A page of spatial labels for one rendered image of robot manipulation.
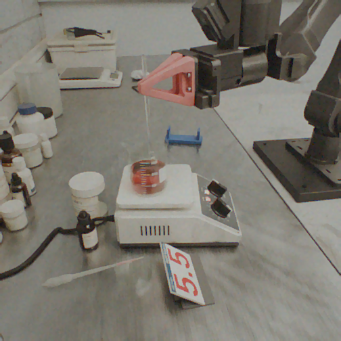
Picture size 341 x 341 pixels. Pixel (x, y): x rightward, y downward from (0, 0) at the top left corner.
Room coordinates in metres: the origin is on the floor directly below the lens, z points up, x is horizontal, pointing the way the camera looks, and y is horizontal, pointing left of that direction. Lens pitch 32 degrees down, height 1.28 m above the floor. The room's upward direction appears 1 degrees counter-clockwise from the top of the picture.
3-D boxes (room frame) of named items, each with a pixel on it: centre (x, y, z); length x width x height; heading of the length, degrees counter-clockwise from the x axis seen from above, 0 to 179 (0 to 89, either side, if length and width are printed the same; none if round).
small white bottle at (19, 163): (0.54, 0.30, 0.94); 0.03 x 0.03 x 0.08
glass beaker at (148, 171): (0.42, 0.04, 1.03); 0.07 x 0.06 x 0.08; 96
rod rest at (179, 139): (0.78, -0.03, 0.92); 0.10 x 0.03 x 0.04; 81
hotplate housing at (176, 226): (0.44, 0.00, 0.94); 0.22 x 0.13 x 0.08; 90
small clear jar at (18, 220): (0.44, 0.28, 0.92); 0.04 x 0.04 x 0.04
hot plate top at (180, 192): (0.44, 0.03, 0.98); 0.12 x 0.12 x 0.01; 0
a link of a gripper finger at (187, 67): (0.46, 0.01, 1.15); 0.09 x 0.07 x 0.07; 117
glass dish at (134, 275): (0.32, 0.06, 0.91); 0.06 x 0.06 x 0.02
